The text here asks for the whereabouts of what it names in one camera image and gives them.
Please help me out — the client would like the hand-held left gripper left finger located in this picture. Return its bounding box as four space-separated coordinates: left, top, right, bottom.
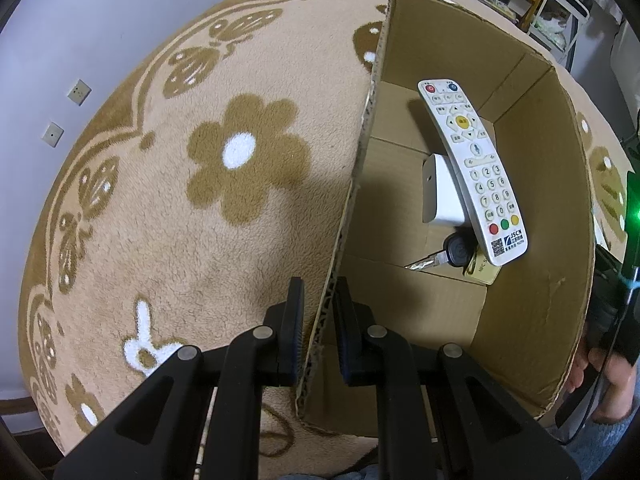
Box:
52 276 306 480

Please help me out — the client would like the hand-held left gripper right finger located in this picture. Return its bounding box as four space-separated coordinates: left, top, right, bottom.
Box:
334 276 581 480

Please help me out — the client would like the cardboard box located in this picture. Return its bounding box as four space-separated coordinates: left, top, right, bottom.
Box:
295 0 598 436

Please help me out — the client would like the key with black head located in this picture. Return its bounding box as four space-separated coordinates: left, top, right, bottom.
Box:
405 235 473 272

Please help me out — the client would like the white power adapter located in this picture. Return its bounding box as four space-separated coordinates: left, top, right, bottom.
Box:
421 154 468 226

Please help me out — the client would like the long white remote control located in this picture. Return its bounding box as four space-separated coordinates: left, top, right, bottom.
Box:
417 78 530 267

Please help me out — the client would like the person's right hand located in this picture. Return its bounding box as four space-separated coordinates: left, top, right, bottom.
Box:
569 345 640 418

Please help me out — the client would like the grey fuzzy clothing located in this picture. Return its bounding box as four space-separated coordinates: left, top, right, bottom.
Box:
555 407 640 480

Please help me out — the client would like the white trolley cart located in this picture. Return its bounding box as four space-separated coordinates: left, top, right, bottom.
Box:
527 0 596 66

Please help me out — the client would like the beige wall socket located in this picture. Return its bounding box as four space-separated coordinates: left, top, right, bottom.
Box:
41 121 65 148
67 79 92 106

